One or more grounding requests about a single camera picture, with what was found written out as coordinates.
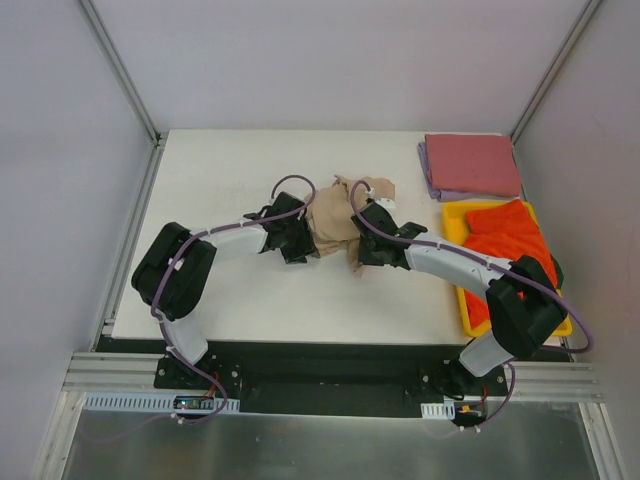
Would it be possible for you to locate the dark green t shirt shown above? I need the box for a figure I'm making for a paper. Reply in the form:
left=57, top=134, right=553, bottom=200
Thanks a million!
left=551, top=255, right=565, bottom=289

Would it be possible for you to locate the right aluminium frame post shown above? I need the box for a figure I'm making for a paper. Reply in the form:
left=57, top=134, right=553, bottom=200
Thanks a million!
left=510, top=0, right=606, bottom=145

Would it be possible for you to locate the left aluminium frame post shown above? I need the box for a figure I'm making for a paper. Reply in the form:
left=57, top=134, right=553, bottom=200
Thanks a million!
left=76, top=0, right=165, bottom=146

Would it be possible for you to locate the folded pink t shirt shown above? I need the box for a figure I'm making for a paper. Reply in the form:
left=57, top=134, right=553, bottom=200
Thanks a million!
left=424, top=134, right=521, bottom=197

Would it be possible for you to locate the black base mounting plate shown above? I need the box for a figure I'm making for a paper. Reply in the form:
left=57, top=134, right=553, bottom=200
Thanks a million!
left=149, top=339, right=506, bottom=419

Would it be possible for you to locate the beige t shirt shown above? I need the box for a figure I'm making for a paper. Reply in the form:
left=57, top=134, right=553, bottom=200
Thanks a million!
left=306, top=175, right=364, bottom=277

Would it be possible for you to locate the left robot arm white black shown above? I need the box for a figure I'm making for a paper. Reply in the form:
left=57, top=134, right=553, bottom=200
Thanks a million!
left=131, top=192, right=317, bottom=389

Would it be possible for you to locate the white slotted cable duct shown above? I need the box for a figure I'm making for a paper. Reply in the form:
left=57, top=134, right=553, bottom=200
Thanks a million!
left=82, top=392, right=459, bottom=420

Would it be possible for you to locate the folded lavender t shirt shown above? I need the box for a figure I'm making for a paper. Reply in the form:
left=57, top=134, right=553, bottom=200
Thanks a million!
left=417, top=142, right=474, bottom=202

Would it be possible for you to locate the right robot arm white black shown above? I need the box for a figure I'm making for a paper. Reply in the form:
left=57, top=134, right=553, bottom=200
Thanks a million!
left=352, top=201, right=567, bottom=395

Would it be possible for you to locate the aluminium frame post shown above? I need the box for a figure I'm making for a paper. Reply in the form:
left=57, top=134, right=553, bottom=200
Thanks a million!
left=510, top=0, right=606, bottom=145
left=76, top=0, right=165, bottom=146

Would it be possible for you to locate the orange t shirt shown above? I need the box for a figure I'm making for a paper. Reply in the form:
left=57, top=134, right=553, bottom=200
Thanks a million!
left=459, top=199, right=559, bottom=329

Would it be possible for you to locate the yellow plastic tray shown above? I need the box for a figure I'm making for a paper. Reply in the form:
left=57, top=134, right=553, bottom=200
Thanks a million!
left=441, top=201, right=574, bottom=339

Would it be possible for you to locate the front aluminium rail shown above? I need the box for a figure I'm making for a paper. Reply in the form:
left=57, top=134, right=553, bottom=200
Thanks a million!
left=63, top=352, right=604, bottom=403

